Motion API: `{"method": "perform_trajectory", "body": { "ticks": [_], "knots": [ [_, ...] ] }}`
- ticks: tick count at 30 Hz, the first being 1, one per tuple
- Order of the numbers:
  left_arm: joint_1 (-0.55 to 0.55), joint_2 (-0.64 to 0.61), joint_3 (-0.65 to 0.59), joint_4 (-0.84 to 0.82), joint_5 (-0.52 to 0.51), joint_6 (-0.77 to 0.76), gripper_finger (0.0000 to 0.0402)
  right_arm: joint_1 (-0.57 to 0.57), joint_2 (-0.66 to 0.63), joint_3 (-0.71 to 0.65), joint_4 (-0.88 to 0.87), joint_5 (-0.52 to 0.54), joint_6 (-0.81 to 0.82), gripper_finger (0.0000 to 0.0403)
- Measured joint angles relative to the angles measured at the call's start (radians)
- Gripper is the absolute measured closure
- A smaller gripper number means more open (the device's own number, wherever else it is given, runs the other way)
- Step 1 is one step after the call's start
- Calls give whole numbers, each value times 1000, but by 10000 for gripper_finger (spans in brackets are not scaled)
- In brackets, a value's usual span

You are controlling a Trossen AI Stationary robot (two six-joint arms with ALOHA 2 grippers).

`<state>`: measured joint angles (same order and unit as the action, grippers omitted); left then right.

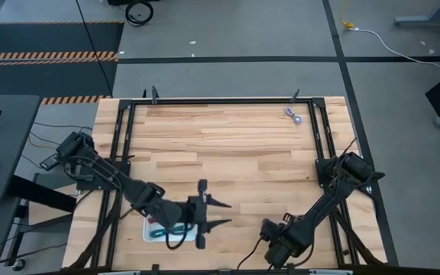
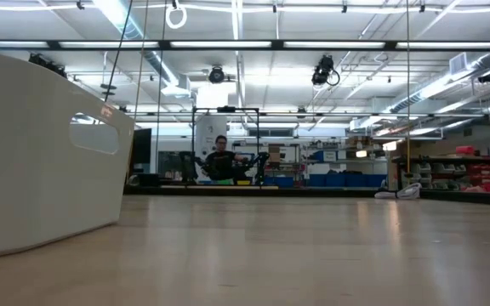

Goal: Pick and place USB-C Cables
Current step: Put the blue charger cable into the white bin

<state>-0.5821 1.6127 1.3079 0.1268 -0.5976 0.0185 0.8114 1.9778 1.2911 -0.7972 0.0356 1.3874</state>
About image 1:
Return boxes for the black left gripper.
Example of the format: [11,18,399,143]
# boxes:
[161,179,234,250]

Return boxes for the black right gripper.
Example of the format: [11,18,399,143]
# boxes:
[259,213,302,269]

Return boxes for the grey USB-C cable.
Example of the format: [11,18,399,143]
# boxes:
[283,107,304,125]

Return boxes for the white plastic bin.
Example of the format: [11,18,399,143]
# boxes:
[142,215,199,244]

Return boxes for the black caster wheel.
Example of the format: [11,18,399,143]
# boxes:
[11,258,28,273]

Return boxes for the dark grey side table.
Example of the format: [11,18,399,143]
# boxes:
[0,94,42,202]

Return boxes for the black hazard-striped floor mat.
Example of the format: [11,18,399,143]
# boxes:
[0,20,125,106]

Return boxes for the grey metal table leg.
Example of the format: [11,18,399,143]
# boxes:
[393,0,440,28]

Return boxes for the black aluminium rig frame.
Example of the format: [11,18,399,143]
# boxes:
[65,97,399,275]

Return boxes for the loose thin wires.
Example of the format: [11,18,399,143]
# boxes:
[20,121,94,169]

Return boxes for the long black floor cable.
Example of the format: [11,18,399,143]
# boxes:
[75,0,114,97]

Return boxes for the coiled black floor cable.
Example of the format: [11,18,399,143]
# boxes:
[125,0,155,28]

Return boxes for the white floor cable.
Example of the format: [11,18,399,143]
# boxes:
[349,27,440,79]

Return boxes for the yellow cable plug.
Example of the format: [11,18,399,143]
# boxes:
[339,0,355,31]

